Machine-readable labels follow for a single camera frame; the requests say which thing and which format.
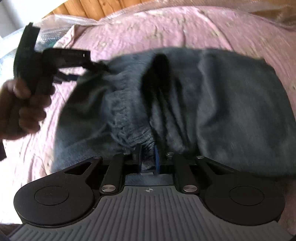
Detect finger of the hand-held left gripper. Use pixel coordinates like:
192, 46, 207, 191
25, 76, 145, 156
53, 71, 78, 84
80, 61, 110, 73

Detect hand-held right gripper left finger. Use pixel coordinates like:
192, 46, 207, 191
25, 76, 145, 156
64, 144, 142, 194

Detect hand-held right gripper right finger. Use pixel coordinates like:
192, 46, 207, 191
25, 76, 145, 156
154, 146, 234, 194

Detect grey sweatpants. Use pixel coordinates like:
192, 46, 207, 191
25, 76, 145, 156
50, 47, 292, 180

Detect person's left hand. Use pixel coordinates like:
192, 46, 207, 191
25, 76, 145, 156
0, 79, 52, 141

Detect clear bubble wrap sheet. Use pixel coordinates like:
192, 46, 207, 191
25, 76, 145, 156
0, 0, 296, 58

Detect wooden headboard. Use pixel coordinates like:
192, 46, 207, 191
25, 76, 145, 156
45, 0, 148, 18

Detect pink printed blanket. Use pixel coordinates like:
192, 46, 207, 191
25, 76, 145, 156
2, 6, 296, 186

